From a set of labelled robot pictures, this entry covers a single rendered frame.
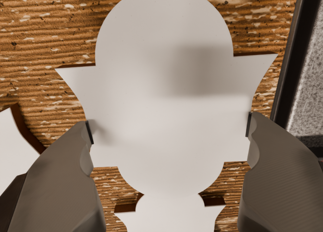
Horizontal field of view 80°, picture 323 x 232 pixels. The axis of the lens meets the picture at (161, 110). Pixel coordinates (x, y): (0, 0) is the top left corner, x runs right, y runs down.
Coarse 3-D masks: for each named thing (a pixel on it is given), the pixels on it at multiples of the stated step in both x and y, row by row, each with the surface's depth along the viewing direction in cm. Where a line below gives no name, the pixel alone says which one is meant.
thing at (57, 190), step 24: (72, 144) 9; (48, 168) 8; (72, 168) 8; (24, 192) 7; (48, 192) 7; (72, 192) 7; (96, 192) 7; (24, 216) 6; (48, 216) 6; (72, 216) 6; (96, 216) 6
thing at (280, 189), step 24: (264, 120) 10; (264, 144) 8; (288, 144) 8; (264, 168) 7; (288, 168) 7; (312, 168) 7; (264, 192) 6; (288, 192) 6; (312, 192) 6; (240, 216) 6; (264, 216) 6; (288, 216) 6; (312, 216) 6
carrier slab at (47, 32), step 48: (0, 0) 13; (48, 0) 13; (96, 0) 13; (240, 0) 13; (288, 0) 13; (0, 48) 14; (48, 48) 14; (240, 48) 15; (0, 96) 16; (48, 96) 16; (48, 144) 18; (240, 192) 22
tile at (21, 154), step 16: (0, 112) 15; (16, 112) 16; (0, 128) 16; (16, 128) 16; (0, 144) 16; (16, 144) 16; (32, 144) 17; (0, 160) 17; (16, 160) 17; (32, 160) 17; (0, 176) 18; (0, 192) 19
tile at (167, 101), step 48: (144, 0) 9; (192, 0) 9; (96, 48) 10; (144, 48) 10; (192, 48) 10; (96, 96) 12; (144, 96) 11; (192, 96) 11; (240, 96) 11; (96, 144) 13; (144, 144) 13; (192, 144) 13; (240, 144) 13; (144, 192) 15; (192, 192) 15
